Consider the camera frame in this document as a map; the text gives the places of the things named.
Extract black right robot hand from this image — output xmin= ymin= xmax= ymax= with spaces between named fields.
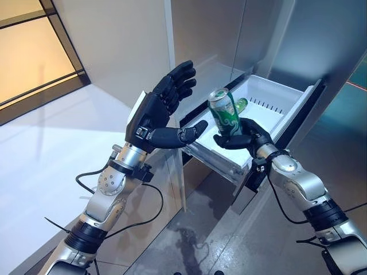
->
xmin=213 ymin=117 xmax=275 ymax=158

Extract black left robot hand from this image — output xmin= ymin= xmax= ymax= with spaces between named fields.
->
xmin=125 ymin=60 xmax=209 ymax=154

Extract tall green beer can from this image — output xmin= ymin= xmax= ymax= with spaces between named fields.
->
xmin=208 ymin=88 xmax=243 ymax=138

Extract white fridge drawer silver front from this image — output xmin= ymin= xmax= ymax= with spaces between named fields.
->
xmin=179 ymin=74 xmax=327 ymax=215

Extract silver fridge body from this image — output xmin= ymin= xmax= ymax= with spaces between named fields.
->
xmin=169 ymin=0 xmax=367 ymax=184

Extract small green drink can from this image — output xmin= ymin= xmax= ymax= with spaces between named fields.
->
xmin=235 ymin=97 xmax=249 ymax=113

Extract tall white cabinet panel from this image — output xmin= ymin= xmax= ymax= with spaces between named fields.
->
xmin=51 ymin=0 xmax=187 ymax=213

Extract white counter cabinet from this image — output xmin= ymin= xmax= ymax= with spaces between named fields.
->
xmin=0 ymin=82 xmax=184 ymax=275

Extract black framed lit window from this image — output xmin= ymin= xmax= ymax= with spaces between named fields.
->
xmin=0 ymin=0 xmax=92 ymax=127

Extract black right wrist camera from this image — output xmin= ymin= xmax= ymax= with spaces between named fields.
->
xmin=251 ymin=157 xmax=269 ymax=174

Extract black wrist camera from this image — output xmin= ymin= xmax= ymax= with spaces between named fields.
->
xmin=251 ymin=157 xmax=269 ymax=174
xmin=133 ymin=163 xmax=154 ymax=182

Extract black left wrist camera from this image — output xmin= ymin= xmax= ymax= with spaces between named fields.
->
xmin=133 ymin=163 xmax=154 ymax=182

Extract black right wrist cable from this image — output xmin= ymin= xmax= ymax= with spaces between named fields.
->
xmin=265 ymin=171 xmax=367 ymax=224

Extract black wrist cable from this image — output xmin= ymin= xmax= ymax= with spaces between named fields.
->
xmin=76 ymin=170 xmax=164 ymax=238
xmin=265 ymin=171 xmax=367 ymax=224

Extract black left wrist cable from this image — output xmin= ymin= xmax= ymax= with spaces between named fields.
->
xmin=76 ymin=170 xmax=164 ymax=238

